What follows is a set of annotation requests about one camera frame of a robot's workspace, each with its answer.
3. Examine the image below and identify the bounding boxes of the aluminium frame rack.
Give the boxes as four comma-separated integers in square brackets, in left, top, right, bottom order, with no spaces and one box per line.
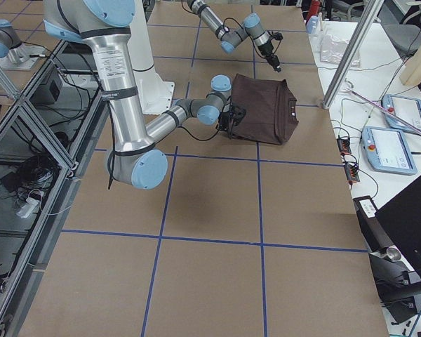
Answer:
[0,42,106,336]

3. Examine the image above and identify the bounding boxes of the black monitor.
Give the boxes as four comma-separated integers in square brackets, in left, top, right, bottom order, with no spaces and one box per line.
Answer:
[376,175,421,277]

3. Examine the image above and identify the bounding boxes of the white power strip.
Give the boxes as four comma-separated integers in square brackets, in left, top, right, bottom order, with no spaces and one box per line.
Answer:
[16,197,40,218]

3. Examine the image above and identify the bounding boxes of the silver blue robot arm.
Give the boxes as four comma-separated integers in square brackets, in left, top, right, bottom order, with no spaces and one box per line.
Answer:
[187,1,283,72]
[44,1,232,190]

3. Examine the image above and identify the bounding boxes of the white reacher grabber tool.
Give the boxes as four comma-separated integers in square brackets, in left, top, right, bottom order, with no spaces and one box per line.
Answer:
[347,88,421,136]

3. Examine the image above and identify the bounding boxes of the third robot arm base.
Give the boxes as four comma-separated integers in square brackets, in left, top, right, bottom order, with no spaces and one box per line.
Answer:
[0,19,46,71]

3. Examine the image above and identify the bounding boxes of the far blue teach pendant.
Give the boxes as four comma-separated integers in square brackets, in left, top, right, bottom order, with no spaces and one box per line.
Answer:
[382,94,421,130]

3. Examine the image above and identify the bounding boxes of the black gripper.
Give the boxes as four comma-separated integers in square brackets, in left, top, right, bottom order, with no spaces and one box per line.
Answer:
[216,104,246,139]
[255,31,283,72]

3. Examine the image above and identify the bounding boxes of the near blue teach pendant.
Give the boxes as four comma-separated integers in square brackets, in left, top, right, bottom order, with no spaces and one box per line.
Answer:
[361,126,417,176]

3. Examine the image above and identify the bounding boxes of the black box with label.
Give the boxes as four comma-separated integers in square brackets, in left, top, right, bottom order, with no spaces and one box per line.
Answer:
[353,196,401,262]

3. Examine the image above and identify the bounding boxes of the aluminium frame post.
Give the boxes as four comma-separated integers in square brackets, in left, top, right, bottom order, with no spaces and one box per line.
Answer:
[322,0,385,110]

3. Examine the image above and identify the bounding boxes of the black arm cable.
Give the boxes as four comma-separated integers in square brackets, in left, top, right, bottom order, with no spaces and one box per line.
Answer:
[107,124,229,190]
[221,16,246,36]

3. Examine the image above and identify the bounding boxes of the brown t-shirt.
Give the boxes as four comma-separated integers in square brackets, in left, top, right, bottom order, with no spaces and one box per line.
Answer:
[232,74,299,145]

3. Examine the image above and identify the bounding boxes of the silver foil bag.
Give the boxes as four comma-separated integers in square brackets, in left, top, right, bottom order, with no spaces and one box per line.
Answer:
[320,35,349,65]

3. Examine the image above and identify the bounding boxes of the blue teach pendant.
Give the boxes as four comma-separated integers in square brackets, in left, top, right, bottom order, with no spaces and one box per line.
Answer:
[361,126,417,176]
[382,94,421,130]

